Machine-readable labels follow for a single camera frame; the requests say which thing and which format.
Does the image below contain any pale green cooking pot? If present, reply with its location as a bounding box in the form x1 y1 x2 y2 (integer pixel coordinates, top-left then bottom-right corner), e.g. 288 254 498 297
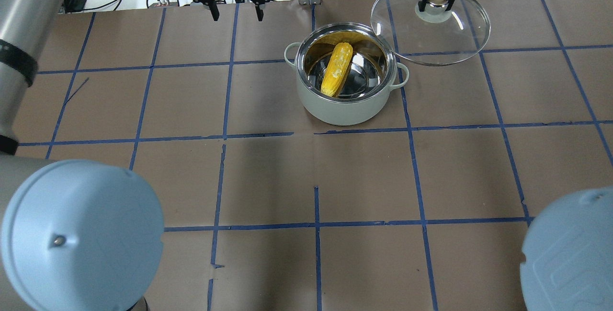
284 22 409 126

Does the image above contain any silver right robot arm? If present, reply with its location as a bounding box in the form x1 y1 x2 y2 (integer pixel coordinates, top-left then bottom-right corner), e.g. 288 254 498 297
402 0 612 311

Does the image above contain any glass pot lid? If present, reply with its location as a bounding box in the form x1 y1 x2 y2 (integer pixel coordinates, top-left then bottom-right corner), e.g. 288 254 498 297
370 0 491 67

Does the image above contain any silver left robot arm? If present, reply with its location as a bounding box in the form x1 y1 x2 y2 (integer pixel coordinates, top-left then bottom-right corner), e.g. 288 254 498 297
1 0 164 311

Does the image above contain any yellow corn cob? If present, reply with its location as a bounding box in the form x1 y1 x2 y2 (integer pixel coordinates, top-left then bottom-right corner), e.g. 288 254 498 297
320 42 354 97

